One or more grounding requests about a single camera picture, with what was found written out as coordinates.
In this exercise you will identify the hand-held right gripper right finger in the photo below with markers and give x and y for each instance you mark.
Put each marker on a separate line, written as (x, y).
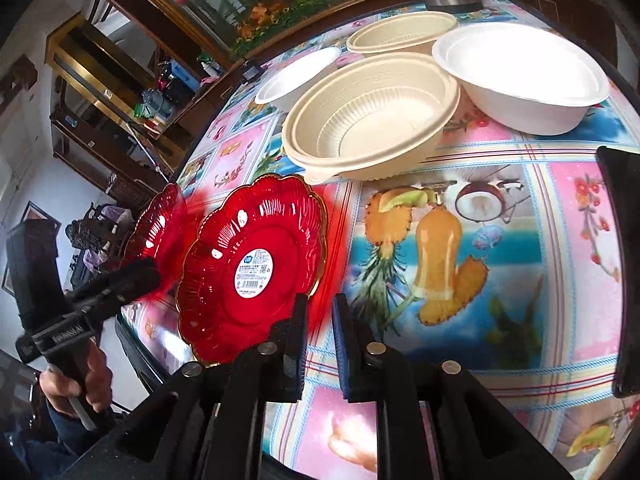
(345, 360)

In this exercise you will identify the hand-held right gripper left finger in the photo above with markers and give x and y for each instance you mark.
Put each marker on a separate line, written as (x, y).
(300, 360)

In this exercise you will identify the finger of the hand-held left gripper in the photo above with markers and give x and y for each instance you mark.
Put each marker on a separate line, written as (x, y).
(125, 282)

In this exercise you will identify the red scalloped plate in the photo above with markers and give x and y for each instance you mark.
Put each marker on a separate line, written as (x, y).
(160, 225)

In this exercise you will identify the red plate with white label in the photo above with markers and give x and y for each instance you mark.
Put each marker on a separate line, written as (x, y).
(225, 285)

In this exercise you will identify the large beige ribbed bowl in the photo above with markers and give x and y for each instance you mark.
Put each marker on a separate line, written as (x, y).
(350, 125)

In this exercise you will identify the small white paper bowl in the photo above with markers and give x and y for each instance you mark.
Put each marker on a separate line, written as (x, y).
(295, 82)

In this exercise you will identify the large white paper bowl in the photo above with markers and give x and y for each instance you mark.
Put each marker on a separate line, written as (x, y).
(520, 70)

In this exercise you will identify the person's left hand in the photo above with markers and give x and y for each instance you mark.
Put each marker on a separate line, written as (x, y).
(65, 385)

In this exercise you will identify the dark carved wooden chair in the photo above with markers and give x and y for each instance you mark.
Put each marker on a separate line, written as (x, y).
(87, 235)

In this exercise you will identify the fruit print tablecloth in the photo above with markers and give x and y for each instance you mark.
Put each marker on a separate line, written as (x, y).
(500, 310)

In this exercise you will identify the wooden shelf unit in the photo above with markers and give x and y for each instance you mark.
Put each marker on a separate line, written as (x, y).
(100, 80)

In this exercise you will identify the blue box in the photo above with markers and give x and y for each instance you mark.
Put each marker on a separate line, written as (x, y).
(184, 74)

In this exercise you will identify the white bottle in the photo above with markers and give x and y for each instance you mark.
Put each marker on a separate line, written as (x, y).
(209, 64)

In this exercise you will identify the small black box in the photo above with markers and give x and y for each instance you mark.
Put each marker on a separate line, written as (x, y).
(250, 73)

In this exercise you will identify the black glossy device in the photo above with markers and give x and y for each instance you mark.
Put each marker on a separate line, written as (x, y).
(622, 270)

